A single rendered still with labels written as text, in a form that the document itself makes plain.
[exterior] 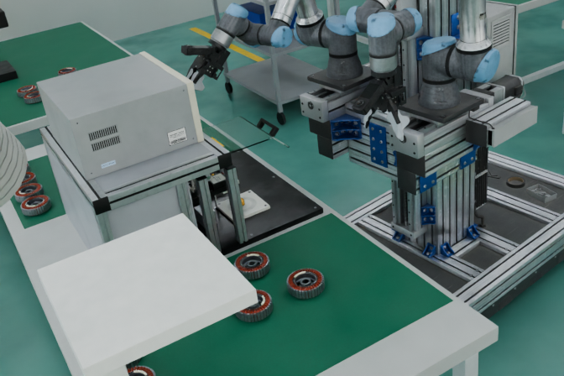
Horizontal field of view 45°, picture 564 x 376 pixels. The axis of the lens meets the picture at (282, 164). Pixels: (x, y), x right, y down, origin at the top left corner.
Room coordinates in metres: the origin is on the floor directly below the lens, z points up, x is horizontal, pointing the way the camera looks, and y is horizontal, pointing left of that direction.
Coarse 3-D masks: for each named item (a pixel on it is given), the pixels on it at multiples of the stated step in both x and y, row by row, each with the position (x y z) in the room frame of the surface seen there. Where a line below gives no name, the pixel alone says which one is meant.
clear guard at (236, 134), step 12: (228, 120) 2.23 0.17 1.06; (240, 120) 2.22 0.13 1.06; (204, 132) 2.16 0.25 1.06; (216, 132) 2.14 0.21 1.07; (228, 132) 2.13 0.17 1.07; (240, 132) 2.12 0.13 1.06; (252, 132) 2.10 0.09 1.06; (264, 132) 2.09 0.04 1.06; (228, 144) 2.03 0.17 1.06; (240, 144) 2.02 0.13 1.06; (252, 144) 2.01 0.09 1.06
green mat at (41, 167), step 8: (32, 160) 2.81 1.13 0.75; (40, 160) 2.79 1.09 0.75; (48, 160) 2.78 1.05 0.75; (32, 168) 2.73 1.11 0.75; (40, 168) 2.71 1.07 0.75; (48, 168) 2.70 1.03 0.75; (40, 176) 2.63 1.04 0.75; (48, 176) 2.62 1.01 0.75; (48, 184) 2.55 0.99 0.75; (56, 184) 2.54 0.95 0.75; (48, 192) 2.47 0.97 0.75; (56, 192) 2.46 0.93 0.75; (56, 200) 2.39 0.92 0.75; (16, 208) 2.37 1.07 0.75; (56, 208) 2.33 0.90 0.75; (64, 208) 2.32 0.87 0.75; (24, 216) 2.30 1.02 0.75; (32, 216) 2.29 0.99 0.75; (40, 216) 2.28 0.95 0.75; (48, 216) 2.27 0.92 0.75; (56, 216) 2.27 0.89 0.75; (24, 224) 2.23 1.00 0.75; (32, 224) 2.23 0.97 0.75
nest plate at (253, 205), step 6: (246, 192) 2.19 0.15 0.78; (252, 192) 2.19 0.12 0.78; (228, 198) 2.17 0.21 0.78; (246, 198) 2.15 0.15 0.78; (252, 198) 2.14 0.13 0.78; (258, 198) 2.14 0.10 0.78; (222, 204) 2.13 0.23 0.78; (228, 204) 2.12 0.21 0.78; (246, 204) 2.11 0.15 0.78; (252, 204) 2.10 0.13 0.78; (258, 204) 2.10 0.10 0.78; (264, 204) 2.09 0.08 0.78; (222, 210) 2.09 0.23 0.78; (228, 210) 2.08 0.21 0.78; (246, 210) 2.07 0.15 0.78; (252, 210) 2.06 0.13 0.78; (258, 210) 2.06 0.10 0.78; (264, 210) 2.07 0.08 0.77; (228, 216) 2.04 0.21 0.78; (246, 216) 2.03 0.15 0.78
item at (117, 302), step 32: (160, 224) 1.35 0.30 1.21; (192, 224) 1.33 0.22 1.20; (96, 256) 1.25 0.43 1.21; (128, 256) 1.24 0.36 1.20; (160, 256) 1.22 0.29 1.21; (192, 256) 1.20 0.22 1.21; (64, 288) 1.15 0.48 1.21; (96, 288) 1.13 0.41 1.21; (128, 288) 1.12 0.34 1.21; (160, 288) 1.11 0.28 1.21; (192, 288) 1.09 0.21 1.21; (224, 288) 1.08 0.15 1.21; (64, 320) 1.05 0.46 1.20; (96, 320) 1.03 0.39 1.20; (128, 320) 1.02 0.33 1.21; (160, 320) 1.01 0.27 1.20; (192, 320) 1.00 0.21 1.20; (96, 352) 0.94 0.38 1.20; (128, 352) 0.94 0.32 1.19
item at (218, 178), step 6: (222, 174) 2.10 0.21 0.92; (210, 180) 2.06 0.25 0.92; (216, 180) 2.06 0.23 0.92; (222, 180) 2.05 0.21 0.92; (210, 186) 2.06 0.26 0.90; (216, 186) 2.04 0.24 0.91; (222, 186) 2.05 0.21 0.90; (210, 192) 2.02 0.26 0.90; (216, 192) 2.03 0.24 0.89; (222, 192) 2.05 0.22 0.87; (192, 198) 2.00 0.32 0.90; (198, 198) 2.00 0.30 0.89
